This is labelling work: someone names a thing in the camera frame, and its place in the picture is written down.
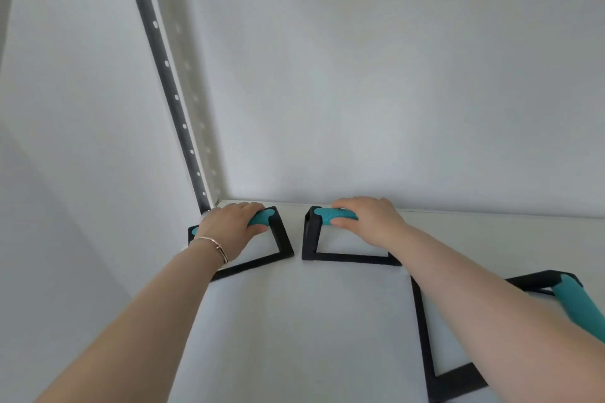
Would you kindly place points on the black perforated shelf rail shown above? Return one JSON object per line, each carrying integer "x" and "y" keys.
{"x": 163, "y": 72}

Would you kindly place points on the person's right forearm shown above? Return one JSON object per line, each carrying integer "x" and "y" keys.
{"x": 496, "y": 322}

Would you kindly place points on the person's left forearm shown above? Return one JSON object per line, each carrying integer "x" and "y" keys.
{"x": 142, "y": 322}

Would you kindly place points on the black push-up bar teal grip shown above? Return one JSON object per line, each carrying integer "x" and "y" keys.
{"x": 314, "y": 237}
{"x": 279, "y": 240}
{"x": 572, "y": 303}

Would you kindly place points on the person's left hand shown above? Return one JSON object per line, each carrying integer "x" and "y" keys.
{"x": 226, "y": 232}

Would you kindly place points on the person's right hand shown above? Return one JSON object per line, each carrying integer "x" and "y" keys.
{"x": 373, "y": 223}

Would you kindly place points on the person's left thumb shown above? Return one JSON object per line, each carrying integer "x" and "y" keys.
{"x": 257, "y": 229}

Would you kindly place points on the person's right thumb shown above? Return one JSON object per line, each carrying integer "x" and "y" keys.
{"x": 345, "y": 223}

